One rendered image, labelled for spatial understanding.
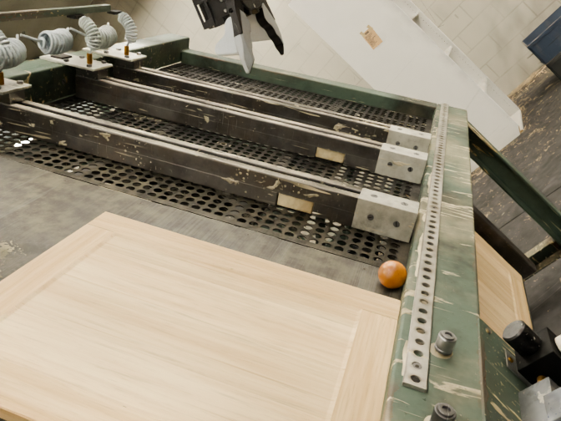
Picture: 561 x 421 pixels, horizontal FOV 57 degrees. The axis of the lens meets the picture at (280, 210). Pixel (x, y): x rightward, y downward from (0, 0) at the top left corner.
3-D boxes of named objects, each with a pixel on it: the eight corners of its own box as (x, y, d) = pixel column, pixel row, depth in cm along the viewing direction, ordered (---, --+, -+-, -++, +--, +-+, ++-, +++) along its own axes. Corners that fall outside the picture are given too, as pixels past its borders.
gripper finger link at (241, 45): (224, 83, 81) (219, 31, 83) (255, 71, 78) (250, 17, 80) (211, 75, 78) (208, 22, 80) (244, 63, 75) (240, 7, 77)
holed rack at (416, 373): (426, 393, 64) (427, 389, 64) (401, 385, 65) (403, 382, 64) (448, 105, 208) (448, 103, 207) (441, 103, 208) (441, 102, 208)
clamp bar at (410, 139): (423, 163, 156) (447, 83, 145) (82, 79, 180) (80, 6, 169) (425, 153, 164) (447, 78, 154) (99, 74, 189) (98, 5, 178)
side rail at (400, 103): (428, 134, 207) (436, 107, 202) (179, 76, 229) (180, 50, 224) (429, 129, 214) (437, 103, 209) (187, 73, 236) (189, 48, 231)
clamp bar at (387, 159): (419, 186, 138) (445, 98, 127) (41, 90, 162) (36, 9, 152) (422, 174, 147) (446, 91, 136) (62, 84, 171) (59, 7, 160)
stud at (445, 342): (451, 359, 70) (457, 342, 69) (432, 353, 71) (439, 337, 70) (451, 347, 73) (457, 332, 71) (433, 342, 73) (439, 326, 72)
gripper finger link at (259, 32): (261, 51, 94) (232, 14, 88) (290, 39, 92) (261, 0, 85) (260, 63, 93) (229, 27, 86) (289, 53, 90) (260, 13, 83)
